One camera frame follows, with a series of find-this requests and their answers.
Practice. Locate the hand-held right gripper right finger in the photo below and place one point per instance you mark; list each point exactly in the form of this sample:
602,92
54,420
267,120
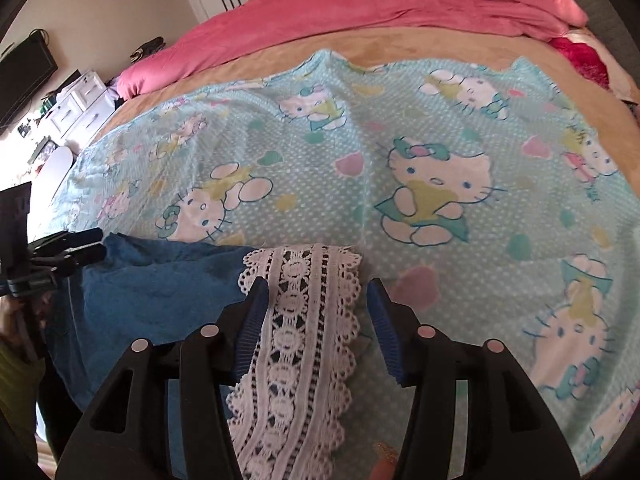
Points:
384,320

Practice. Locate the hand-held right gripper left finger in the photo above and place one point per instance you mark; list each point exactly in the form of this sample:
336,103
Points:
252,310

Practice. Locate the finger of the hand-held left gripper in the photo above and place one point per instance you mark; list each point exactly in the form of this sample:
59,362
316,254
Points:
70,238
82,256

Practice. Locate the blue denim pants lace trim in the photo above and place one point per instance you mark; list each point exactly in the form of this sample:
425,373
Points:
150,290

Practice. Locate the white oval panel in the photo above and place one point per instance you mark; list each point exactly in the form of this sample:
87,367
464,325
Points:
55,170

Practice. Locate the white drawer cabinet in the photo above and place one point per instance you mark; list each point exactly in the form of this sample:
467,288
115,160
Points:
80,102

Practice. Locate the black television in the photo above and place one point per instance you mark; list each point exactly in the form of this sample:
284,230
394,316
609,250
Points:
25,75

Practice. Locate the person's green clothing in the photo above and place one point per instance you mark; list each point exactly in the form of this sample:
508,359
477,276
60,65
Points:
15,395

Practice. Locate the light blue cartoon printed blanket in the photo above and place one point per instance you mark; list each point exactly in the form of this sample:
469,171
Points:
425,135

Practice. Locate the dark clothes pile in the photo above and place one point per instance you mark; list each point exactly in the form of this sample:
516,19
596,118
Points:
147,47

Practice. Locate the tan bed sheet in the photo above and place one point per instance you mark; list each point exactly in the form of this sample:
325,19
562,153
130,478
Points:
440,47

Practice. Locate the pink duvet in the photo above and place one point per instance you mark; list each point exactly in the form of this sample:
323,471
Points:
350,10

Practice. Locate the red pillow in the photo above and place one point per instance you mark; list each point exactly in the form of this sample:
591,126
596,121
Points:
580,57

